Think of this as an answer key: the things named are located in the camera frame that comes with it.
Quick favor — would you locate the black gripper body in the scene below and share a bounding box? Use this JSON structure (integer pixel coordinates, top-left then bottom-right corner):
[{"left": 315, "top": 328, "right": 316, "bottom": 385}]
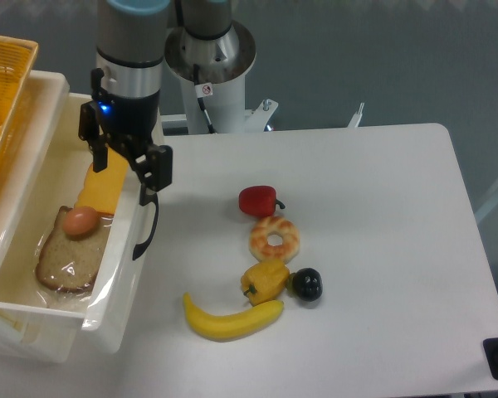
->
[{"left": 90, "top": 68, "right": 159, "bottom": 159}]

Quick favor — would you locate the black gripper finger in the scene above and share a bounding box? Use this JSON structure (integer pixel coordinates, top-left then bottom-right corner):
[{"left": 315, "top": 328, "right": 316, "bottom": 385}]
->
[
  {"left": 128, "top": 143, "right": 173, "bottom": 206},
  {"left": 78, "top": 100, "right": 108, "bottom": 172}
]

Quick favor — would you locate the brown egg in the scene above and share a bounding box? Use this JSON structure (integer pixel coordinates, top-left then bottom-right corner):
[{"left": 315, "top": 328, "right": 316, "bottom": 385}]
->
[{"left": 62, "top": 206, "right": 100, "bottom": 237}]

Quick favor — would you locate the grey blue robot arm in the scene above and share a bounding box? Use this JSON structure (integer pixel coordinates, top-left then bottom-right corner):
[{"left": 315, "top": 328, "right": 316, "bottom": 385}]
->
[{"left": 78, "top": 1, "right": 254, "bottom": 205}]

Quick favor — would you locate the white open upper drawer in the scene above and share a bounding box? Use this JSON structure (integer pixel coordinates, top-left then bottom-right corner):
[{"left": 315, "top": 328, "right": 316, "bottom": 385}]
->
[{"left": 0, "top": 94, "right": 156, "bottom": 362}]

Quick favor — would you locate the yellow cheese slice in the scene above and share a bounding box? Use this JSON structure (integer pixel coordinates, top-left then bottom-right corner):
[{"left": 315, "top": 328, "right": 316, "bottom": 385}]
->
[{"left": 74, "top": 148, "right": 129, "bottom": 215}]

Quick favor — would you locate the red bell pepper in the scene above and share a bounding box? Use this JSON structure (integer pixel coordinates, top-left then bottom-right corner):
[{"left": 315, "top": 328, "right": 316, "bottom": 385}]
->
[{"left": 238, "top": 186, "right": 286, "bottom": 218}]

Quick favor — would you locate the yellow woven basket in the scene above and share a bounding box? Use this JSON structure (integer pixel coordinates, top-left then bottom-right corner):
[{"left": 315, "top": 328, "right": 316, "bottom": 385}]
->
[{"left": 0, "top": 36, "right": 38, "bottom": 169}]

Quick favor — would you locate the wrapped brown bread slice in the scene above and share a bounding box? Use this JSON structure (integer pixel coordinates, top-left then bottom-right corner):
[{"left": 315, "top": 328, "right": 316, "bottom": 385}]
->
[{"left": 35, "top": 206, "right": 113, "bottom": 294}]

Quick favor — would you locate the yellow bell pepper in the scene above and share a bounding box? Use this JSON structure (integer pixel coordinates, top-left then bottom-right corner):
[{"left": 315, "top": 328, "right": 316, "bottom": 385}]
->
[{"left": 240, "top": 259, "right": 290, "bottom": 306}]

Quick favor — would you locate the yellow banana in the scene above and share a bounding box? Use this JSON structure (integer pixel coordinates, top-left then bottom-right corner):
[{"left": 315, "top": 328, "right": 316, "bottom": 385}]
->
[{"left": 183, "top": 293, "right": 284, "bottom": 342}]

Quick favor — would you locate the black drawer handle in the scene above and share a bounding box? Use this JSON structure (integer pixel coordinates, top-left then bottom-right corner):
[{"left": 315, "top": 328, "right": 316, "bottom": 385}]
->
[{"left": 132, "top": 188, "right": 159, "bottom": 260}]

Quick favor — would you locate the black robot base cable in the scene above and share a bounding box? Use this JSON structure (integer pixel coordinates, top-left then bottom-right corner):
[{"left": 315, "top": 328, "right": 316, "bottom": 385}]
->
[{"left": 192, "top": 63, "right": 217, "bottom": 134}]

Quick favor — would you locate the glazed bread ring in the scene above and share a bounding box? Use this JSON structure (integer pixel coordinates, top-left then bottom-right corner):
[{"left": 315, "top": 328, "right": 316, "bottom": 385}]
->
[{"left": 248, "top": 214, "right": 301, "bottom": 265}]

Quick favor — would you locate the white drawer cabinet frame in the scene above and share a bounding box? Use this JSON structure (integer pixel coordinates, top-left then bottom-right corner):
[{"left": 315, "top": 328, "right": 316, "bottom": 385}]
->
[{"left": 0, "top": 70, "right": 75, "bottom": 362}]

